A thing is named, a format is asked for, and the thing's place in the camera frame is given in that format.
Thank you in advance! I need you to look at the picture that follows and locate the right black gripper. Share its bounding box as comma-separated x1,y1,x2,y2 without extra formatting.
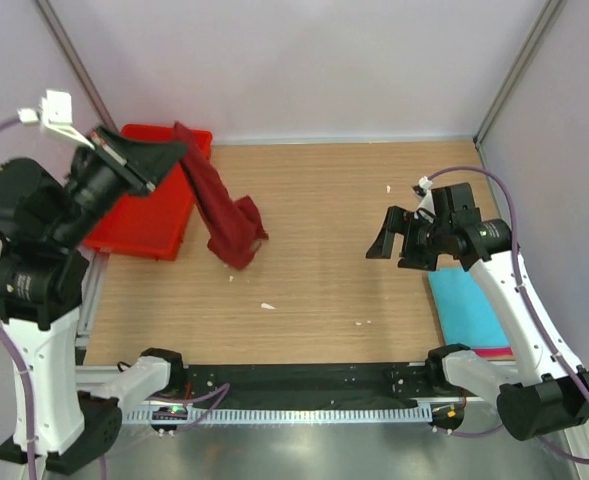
366,206,451,272

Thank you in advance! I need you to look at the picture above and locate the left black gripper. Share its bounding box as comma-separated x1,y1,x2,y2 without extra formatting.
52,120,190,243

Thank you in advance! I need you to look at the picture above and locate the dark red t-shirt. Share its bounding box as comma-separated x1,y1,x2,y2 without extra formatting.
173,122,269,270

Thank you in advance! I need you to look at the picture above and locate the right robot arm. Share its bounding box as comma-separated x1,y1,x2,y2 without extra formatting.
365,178,589,441

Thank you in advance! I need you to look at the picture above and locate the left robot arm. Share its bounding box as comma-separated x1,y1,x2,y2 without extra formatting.
0,126,188,475

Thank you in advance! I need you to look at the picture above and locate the folded blue t-shirt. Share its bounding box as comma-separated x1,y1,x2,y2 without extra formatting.
427,267,510,349

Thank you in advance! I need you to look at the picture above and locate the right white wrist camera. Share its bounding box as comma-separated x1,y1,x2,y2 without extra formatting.
412,176,434,214

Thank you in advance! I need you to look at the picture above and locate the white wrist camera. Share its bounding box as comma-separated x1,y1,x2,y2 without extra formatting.
412,176,434,214
17,89,94,150

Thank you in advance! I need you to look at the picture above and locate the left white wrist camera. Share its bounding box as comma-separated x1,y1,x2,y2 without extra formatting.
17,89,94,150

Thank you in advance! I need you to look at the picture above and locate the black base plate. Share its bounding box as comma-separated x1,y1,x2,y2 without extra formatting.
185,362,460,411

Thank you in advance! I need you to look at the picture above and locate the white slotted cable duct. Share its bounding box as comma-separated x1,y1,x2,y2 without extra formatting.
123,404,432,426

